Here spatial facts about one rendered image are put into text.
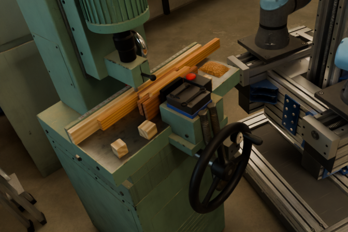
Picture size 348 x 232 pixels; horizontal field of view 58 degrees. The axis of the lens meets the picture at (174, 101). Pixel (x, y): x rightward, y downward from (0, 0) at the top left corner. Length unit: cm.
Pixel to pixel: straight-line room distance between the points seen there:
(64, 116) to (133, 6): 61
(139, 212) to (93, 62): 49
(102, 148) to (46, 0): 45
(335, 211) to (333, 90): 62
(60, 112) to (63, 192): 90
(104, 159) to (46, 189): 131
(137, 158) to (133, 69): 26
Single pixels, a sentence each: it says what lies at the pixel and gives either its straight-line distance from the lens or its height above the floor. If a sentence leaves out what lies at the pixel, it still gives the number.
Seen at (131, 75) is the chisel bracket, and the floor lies 105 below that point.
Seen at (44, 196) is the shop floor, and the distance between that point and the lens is 218.
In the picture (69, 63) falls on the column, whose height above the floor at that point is 105.
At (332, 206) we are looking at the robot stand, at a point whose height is 21.
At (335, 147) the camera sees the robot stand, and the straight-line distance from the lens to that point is 116.
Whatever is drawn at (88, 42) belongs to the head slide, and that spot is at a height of 114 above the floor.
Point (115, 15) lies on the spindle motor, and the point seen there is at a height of 125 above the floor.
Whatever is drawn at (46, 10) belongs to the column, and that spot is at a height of 123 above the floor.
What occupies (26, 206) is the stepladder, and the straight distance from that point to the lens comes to 191.
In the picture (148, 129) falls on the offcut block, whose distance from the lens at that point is 91.
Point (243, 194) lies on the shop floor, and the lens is 189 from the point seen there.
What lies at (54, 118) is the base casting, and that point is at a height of 80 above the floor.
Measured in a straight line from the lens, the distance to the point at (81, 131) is 98.
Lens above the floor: 154
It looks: 38 degrees down
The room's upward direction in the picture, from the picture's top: 9 degrees counter-clockwise
